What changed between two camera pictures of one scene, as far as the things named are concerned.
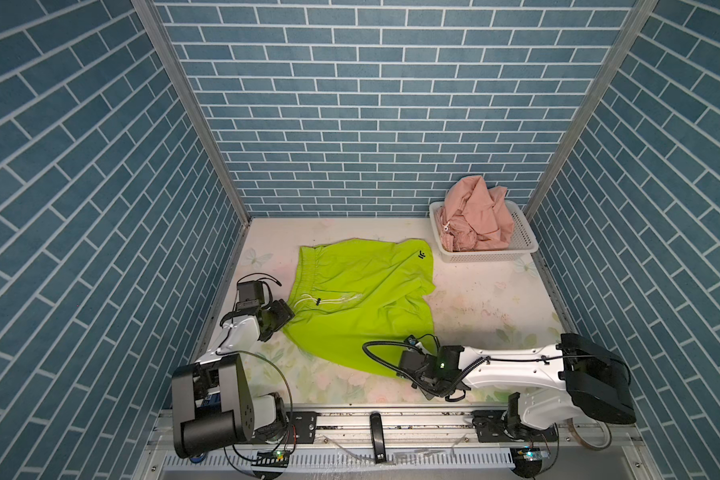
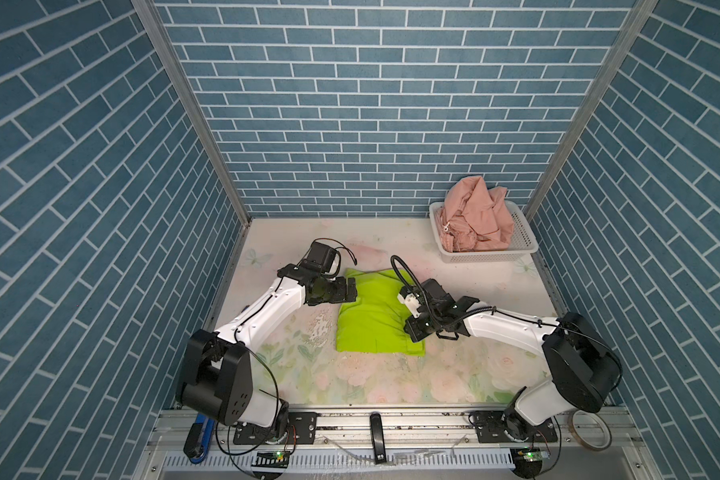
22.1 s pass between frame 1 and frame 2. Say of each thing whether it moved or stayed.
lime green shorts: moved
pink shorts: stayed
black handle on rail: stayed
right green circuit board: stayed
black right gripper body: moved
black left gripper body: moved
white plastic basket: stayed
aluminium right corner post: stayed
